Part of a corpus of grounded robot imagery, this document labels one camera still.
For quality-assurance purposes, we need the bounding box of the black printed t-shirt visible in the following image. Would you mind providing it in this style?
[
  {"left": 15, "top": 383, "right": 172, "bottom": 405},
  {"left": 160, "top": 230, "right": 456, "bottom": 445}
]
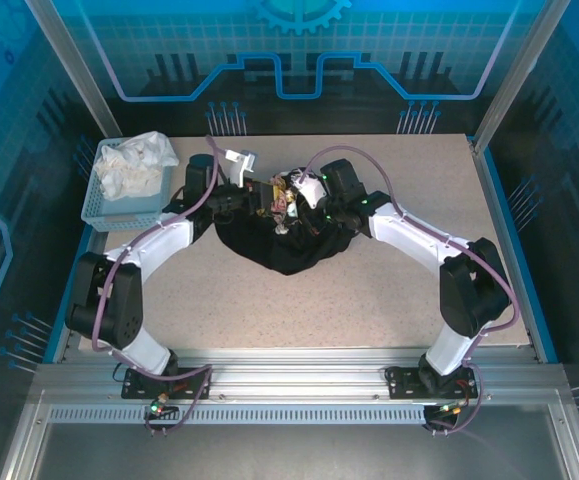
[{"left": 211, "top": 169, "right": 358, "bottom": 276}]

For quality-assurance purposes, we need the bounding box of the crumpled white cloth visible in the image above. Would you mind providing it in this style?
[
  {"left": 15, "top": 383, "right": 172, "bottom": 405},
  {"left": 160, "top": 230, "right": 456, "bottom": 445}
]
[{"left": 92, "top": 130, "right": 180, "bottom": 202}]

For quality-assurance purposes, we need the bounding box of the light blue plastic basket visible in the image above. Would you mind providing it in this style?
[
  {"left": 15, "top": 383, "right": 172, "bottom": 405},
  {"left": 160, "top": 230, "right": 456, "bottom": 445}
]
[{"left": 79, "top": 138, "right": 174, "bottom": 232}]

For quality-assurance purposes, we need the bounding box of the blue table edge strip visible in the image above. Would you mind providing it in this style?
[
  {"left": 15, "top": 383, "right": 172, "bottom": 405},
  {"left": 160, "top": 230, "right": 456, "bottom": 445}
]
[{"left": 479, "top": 147, "right": 559, "bottom": 364}]

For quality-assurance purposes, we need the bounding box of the small circuit board with LEDs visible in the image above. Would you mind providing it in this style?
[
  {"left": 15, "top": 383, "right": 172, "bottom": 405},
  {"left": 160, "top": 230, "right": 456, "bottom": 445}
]
[
  {"left": 144, "top": 397, "right": 180, "bottom": 422},
  {"left": 424, "top": 399, "right": 470, "bottom": 426}
]

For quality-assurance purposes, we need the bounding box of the aluminium frame post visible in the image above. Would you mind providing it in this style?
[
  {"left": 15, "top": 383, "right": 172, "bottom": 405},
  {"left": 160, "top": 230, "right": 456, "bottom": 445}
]
[
  {"left": 472, "top": 0, "right": 573, "bottom": 157},
  {"left": 22, "top": 0, "right": 123, "bottom": 140}
]

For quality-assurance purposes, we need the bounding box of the aluminium rail beam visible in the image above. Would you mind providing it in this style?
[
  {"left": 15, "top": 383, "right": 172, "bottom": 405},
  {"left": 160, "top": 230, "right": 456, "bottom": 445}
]
[{"left": 33, "top": 347, "right": 568, "bottom": 407}]

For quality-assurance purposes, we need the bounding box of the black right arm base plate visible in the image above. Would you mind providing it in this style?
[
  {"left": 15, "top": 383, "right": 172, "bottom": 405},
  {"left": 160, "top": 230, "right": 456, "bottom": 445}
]
[{"left": 385, "top": 364, "right": 481, "bottom": 401}]

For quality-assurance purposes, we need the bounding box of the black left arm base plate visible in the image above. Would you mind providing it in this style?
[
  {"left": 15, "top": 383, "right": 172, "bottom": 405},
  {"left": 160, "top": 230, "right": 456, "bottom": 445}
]
[{"left": 121, "top": 366, "right": 214, "bottom": 401}]

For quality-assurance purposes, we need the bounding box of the grey slotted cable duct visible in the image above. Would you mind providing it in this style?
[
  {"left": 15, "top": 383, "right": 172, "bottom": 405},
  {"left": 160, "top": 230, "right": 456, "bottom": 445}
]
[{"left": 47, "top": 404, "right": 429, "bottom": 426}]

